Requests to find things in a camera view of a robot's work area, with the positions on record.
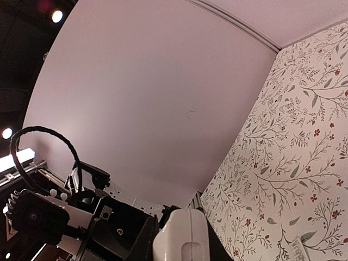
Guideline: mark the white remote battery cover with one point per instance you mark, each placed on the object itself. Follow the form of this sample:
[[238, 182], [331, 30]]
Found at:
[[298, 250]]

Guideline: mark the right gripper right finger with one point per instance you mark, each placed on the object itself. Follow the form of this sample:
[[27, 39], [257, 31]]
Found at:
[[217, 251]]

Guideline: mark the floral patterned table mat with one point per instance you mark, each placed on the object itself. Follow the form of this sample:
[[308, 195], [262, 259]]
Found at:
[[285, 175]]

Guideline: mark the white remote control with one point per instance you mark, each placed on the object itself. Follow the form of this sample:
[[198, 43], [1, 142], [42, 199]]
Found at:
[[183, 238]]

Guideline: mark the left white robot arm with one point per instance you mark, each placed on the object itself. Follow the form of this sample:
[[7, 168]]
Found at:
[[122, 227]]

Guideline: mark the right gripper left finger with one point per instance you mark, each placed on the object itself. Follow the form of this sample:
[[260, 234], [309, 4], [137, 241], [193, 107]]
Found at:
[[142, 249]]

